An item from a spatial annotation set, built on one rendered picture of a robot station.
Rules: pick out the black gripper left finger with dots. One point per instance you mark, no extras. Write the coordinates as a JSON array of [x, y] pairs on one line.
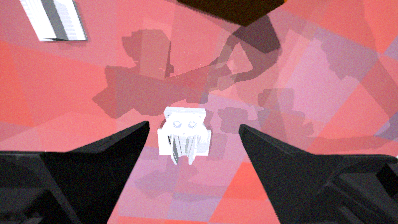
[[88, 181]]

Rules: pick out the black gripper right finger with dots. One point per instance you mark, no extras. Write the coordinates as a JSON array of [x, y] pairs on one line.
[[294, 179]]

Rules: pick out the white housing plate with two holes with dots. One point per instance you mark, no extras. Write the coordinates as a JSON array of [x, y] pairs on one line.
[[184, 118]]

